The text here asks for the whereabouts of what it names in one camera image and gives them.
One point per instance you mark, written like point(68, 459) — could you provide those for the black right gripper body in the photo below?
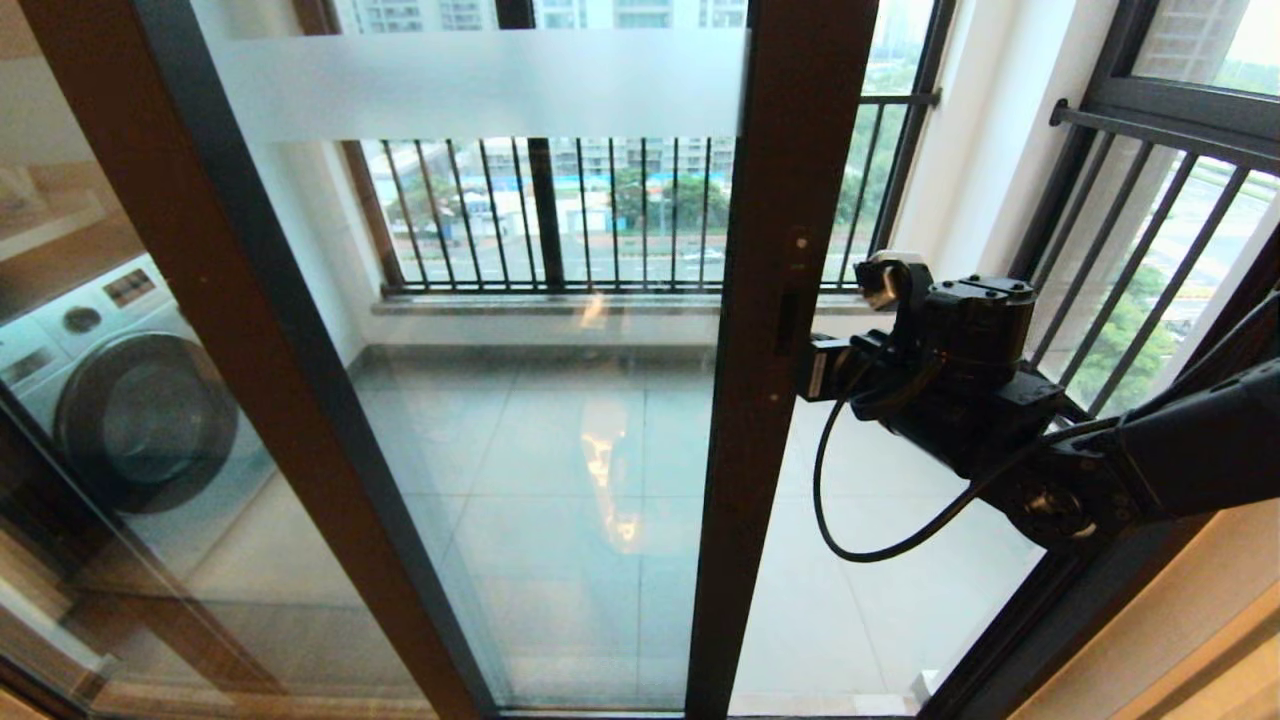
point(970, 410)

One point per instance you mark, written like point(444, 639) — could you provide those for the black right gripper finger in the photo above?
point(825, 370)

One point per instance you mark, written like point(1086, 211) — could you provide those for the sliding glass door brown frame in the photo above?
point(500, 85)

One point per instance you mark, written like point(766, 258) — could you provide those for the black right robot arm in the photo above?
point(1200, 450)

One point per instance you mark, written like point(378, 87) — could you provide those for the grey stone window sill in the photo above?
point(600, 308)

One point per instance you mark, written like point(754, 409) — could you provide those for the dark brown door jamb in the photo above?
point(1050, 630)

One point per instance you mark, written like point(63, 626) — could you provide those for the black window guard railing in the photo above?
point(1150, 125)
point(560, 291)

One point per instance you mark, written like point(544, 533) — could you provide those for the white front-load washing machine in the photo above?
point(150, 420)

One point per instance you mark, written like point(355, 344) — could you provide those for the light wooden shelf board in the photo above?
point(60, 225)

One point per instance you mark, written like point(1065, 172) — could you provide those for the small white container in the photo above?
point(20, 190)

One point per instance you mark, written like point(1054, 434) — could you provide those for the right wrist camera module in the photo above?
point(880, 285)

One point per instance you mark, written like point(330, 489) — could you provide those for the dark window frame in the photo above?
point(546, 220)
point(1200, 105)

